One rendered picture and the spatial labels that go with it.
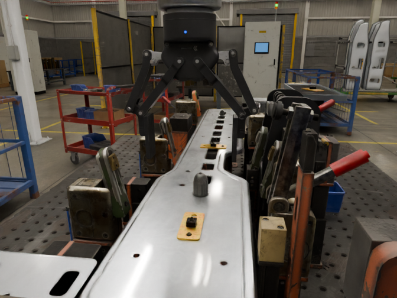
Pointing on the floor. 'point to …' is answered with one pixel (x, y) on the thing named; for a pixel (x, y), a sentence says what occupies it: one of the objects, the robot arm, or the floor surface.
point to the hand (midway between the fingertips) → (191, 151)
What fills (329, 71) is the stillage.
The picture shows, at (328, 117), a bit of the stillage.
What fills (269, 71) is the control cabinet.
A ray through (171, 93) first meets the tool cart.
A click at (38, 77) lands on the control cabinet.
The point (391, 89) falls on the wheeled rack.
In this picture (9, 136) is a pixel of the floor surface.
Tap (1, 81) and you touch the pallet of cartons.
